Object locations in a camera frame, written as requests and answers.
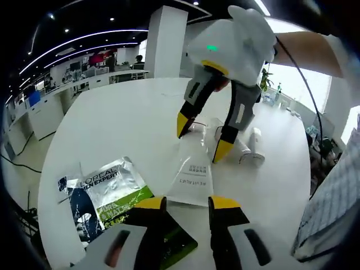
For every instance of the person's checked shirt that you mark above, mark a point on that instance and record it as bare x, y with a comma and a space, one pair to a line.
329, 202

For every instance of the blue storage bin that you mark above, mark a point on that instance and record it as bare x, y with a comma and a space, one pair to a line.
35, 98

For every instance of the green dark skincare sachet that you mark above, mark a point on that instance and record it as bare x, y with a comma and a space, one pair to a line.
112, 185

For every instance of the long white office counter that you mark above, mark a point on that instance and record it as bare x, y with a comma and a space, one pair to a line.
47, 109

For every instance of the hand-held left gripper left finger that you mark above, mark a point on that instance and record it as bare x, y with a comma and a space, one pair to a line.
132, 244

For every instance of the green potted plant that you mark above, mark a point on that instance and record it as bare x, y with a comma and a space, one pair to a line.
265, 80

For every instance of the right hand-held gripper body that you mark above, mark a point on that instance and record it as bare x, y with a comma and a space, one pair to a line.
225, 42

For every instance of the white square pillar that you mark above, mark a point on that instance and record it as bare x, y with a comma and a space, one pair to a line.
166, 42

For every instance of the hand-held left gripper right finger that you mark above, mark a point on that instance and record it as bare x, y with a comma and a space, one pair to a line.
236, 244

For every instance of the small silver skincare sachet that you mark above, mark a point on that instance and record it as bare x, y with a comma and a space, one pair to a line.
62, 184

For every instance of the small white skincare bottle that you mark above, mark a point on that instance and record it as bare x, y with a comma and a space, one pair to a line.
257, 143
242, 146

